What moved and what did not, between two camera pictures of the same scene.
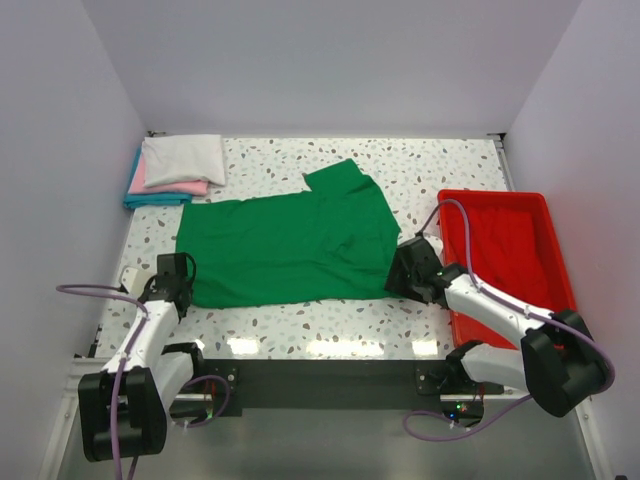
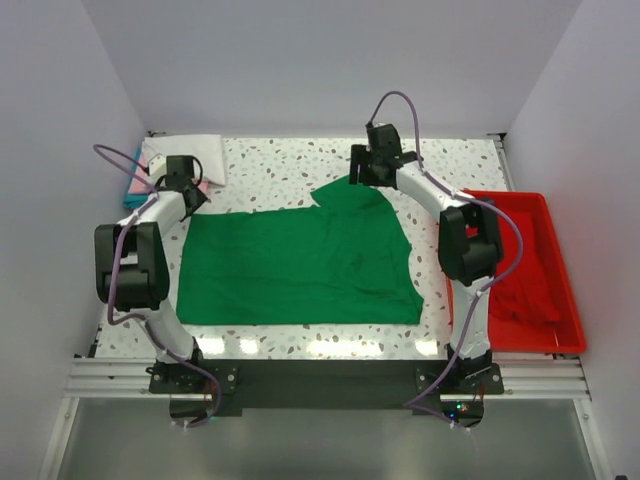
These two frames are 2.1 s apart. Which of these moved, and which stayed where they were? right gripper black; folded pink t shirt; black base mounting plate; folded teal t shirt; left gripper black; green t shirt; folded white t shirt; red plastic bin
Moved: green t shirt; left gripper black; right gripper black
Stayed: folded pink t shirt; folded white t shirt; black base mounting plate; folded teal t shirt; red plastic bin
